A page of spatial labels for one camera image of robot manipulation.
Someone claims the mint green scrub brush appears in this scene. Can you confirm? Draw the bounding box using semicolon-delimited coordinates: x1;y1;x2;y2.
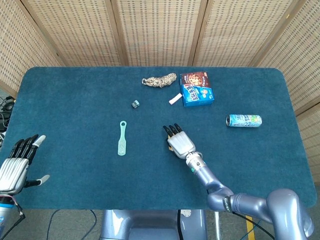
117;120;128;157

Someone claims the light blue drink can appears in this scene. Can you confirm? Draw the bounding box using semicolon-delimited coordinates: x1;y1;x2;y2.
225;114;263;128

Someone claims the woven bamboo screen panel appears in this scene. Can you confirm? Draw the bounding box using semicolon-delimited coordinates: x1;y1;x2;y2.
191;0;307;68
0;0;66;99
296;111;320;186
253;0;320;116
106;0;209;68
17;0;130;68

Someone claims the blue floor cable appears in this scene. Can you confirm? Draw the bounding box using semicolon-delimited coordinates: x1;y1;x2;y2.
46;209;98;240

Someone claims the pink white eraser strip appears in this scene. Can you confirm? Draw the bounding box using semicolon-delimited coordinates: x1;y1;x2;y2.
168;92;183;106

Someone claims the white table leg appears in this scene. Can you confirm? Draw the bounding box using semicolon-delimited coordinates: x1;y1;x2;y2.
213;211;222;240

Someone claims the blue cookie box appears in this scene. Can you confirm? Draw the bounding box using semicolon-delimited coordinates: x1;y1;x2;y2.
179;71;216;108

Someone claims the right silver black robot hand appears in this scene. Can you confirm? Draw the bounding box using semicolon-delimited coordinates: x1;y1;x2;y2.
162;122;197;159

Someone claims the thin red black wrist wire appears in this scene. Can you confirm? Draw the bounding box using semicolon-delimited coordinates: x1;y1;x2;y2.
11;196;26;222

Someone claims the black cable clutter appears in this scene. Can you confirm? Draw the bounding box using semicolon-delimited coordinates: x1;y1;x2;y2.
0;95;16;133

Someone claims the blue carpet table cover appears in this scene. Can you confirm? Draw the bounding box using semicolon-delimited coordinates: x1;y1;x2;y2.
0;66;318;211

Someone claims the grey robot torso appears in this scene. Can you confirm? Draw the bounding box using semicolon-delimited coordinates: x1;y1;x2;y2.
99;209;208;240

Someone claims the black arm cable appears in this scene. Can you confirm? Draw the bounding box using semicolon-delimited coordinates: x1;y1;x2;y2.
231;211;276;240

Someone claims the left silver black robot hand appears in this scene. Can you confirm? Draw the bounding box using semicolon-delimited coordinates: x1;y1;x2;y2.
0;134;51;196

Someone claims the bundled beige patterned rope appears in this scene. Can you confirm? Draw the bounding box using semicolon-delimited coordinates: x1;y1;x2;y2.
141;72;178;89

